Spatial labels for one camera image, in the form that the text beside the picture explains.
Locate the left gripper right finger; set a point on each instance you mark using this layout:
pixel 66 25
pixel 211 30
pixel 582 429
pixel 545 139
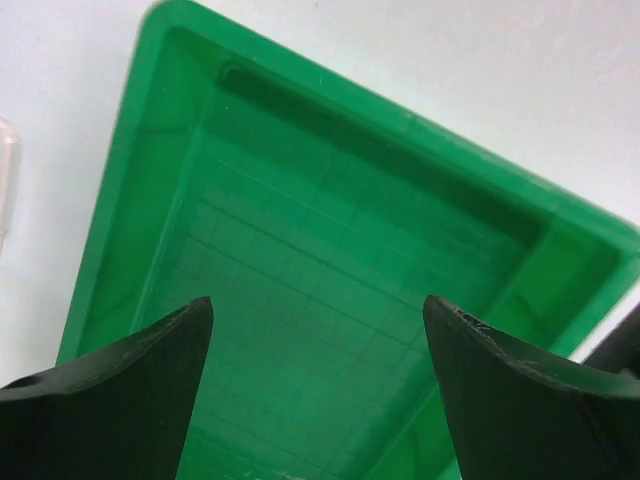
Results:
pixel 516 411

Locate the white stacked drawer organizer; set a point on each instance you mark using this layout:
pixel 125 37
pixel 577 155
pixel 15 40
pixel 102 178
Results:
pixel 10 155

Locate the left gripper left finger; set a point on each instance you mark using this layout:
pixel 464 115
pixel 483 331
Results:
pixel 120 412

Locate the green plastic tray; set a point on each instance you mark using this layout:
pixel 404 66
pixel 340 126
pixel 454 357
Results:
pixel 318 217

